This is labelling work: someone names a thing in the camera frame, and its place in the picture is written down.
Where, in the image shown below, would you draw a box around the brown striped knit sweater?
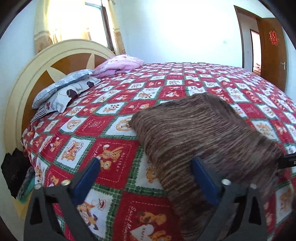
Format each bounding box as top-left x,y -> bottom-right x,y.
129,93 -> 283,240

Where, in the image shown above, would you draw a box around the black bedside items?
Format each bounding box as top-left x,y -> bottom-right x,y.
1,148 -> 35,203

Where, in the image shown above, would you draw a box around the red patchwork bear quilt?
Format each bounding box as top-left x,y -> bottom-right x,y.
22,63 -> 295,240

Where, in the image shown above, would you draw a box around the brown wooden door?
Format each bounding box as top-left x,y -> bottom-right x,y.
257,18 -> 287,91

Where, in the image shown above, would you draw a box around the white black-dotted pillow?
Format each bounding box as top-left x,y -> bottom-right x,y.
30,76 -> 100,123

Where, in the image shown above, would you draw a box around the red paper door decoration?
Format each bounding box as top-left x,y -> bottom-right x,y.
269,31 -> 280,46

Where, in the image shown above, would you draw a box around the grey patterned pillow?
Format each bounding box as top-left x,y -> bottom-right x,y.
32,69 -> 94,109

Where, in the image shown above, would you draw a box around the cream and brown headboard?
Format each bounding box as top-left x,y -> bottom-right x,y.
4,39 -> 114,153

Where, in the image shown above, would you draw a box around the pink folded blanket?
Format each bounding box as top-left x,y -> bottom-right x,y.
92,54 -> 144,78

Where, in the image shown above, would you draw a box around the silver door handle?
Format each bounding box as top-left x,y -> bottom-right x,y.
281,62 -> 286,70

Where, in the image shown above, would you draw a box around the window with dark frame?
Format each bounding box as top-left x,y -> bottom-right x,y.
85,1 -> 115,53

